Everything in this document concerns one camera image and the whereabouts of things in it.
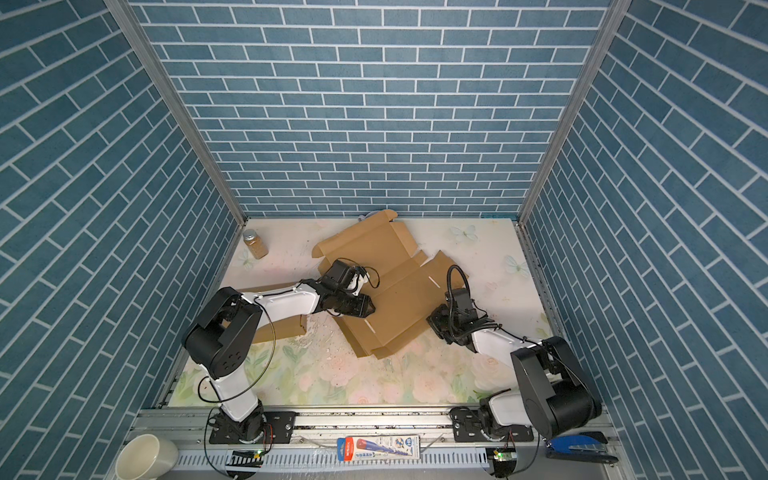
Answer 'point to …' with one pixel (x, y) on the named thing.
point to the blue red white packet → (373, 448)
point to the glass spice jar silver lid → (256, 245)
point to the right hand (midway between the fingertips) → (423, 315)
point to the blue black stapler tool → (589, 446)
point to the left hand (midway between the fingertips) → (370, 308)
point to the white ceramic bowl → (145, 457)
